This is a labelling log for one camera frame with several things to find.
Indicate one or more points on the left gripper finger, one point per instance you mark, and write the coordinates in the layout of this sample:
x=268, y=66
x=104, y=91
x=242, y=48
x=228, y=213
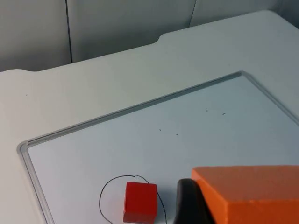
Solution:
x=190, y=205

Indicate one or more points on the red cube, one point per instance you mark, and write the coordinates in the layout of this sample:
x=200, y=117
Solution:
x=140, y=200

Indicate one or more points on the orange cube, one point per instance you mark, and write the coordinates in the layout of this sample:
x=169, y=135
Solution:
x=252, y=193

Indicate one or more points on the grey-framed whiteboard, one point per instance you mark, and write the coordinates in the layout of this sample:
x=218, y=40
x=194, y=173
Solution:
x=163, y=149

